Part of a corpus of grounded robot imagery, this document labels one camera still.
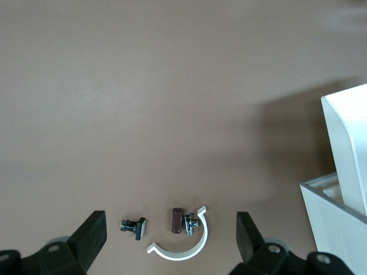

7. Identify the white curved plastic clamp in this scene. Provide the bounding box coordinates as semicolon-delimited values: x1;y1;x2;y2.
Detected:
146;205;209;262

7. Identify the chrome metal fitting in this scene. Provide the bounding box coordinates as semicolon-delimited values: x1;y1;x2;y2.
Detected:
182;212;200;237

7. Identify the black square push button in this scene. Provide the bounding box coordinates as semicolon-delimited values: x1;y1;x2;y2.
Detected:
119;217;148;241

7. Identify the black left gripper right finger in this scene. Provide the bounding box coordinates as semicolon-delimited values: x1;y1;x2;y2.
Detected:
229;211;354;275

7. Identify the brown table mat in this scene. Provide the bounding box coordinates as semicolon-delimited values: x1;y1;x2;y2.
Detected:
0;0;367;275

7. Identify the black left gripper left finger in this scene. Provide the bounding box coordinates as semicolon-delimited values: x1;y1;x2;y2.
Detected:
0;210;107;275

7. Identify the brown cylinder capacitor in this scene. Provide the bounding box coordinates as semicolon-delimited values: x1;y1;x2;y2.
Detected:
170;207;185;234

